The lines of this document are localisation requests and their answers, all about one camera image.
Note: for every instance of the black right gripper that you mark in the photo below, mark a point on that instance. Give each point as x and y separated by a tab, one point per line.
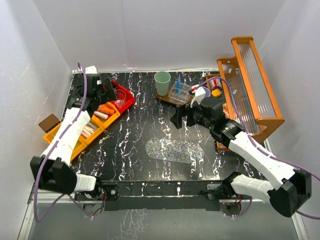
181	112

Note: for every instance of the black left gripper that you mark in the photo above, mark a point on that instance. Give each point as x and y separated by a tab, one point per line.
109	92

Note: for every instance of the clear acrylic toothbrush holder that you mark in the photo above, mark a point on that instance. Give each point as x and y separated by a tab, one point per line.
179	94

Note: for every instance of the blue toothpaste tube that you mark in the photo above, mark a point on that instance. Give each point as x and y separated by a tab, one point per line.
178	85

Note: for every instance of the green plastic cup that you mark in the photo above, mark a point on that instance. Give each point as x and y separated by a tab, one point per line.
162	82

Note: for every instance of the purple plastic cup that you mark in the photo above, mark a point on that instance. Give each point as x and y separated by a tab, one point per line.
207	92

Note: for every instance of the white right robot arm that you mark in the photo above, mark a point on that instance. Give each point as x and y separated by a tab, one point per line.
286	188

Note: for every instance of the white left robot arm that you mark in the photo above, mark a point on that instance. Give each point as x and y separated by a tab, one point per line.
52	170

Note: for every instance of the brown oval wooden tray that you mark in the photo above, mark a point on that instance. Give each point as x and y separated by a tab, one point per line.
167	99

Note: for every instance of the orange toothpaste tube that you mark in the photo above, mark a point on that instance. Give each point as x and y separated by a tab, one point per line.
106	110

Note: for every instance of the clear drinking glass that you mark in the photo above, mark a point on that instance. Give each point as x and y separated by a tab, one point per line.
120	98

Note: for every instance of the red plastic bin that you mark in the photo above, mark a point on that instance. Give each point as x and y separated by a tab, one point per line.
129	100

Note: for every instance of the orange plastic organizer bin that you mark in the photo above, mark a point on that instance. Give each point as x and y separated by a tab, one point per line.
92	125

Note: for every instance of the yellow grey sponge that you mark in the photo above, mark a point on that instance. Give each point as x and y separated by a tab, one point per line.
216	93

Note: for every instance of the glittery oval mat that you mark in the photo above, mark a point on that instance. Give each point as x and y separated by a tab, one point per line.
172	150

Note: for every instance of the red white small box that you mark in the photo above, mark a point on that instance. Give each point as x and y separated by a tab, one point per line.
215	83

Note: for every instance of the brown square coaster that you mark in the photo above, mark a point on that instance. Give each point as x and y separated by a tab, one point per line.
49	123

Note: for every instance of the orange wooden tiered shelf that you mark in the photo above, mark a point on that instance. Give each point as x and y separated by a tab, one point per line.
247	93

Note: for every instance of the black front mounting rail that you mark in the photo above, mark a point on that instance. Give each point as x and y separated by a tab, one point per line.
157	195

